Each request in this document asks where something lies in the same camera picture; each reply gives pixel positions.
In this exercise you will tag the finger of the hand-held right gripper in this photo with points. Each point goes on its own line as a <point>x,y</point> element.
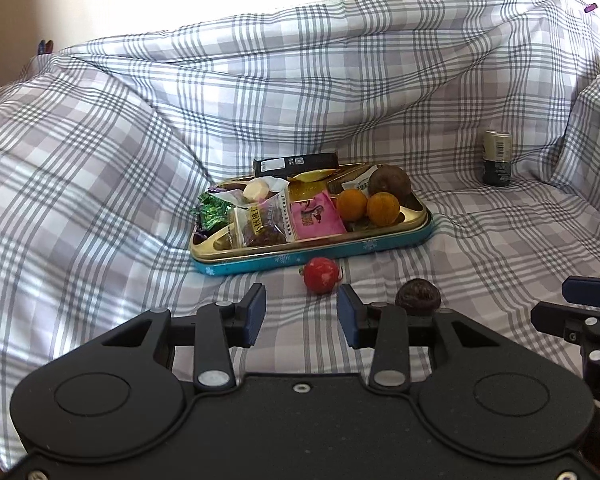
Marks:
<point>562,319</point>
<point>592,292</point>

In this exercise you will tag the orange citrus fruit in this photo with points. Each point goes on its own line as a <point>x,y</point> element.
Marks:
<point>383,209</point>
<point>352,204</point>

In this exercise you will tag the dark small object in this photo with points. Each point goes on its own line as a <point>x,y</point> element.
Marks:
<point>46,46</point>

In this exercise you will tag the dark water chestnut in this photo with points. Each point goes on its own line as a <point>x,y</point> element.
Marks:
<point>419,298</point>

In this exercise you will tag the purple foil candy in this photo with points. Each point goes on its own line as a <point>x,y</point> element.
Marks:
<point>201,234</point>

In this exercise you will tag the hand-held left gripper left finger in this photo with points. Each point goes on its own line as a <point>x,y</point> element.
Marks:
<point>255,316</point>

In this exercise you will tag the blue and gold tin tray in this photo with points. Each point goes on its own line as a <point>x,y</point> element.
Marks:
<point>320,255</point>

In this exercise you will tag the plaid grey bed sheet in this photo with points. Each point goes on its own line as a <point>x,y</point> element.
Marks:
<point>130,160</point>

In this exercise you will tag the black flat box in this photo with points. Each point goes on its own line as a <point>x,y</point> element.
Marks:
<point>295,162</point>

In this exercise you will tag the gold foil wrapper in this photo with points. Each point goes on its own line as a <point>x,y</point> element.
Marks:
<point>312,175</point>

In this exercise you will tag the green foil candy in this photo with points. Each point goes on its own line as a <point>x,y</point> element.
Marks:
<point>212,211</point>

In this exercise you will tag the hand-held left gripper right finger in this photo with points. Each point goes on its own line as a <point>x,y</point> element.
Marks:
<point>347,317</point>

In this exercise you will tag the clear wrapped pastry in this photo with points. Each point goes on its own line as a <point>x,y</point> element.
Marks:
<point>260,222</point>

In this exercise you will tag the pink snack packet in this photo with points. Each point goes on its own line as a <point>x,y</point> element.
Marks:
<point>315,217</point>

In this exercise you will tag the dark green drink can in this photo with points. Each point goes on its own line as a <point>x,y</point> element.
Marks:
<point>497,159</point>

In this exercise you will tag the purple clip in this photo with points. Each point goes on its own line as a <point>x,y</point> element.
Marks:
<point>590,8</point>

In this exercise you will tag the cream round candy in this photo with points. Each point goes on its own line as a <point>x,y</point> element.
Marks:
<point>257,190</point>

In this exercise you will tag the brown round fruit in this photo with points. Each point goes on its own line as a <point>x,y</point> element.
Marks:
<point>390,181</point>

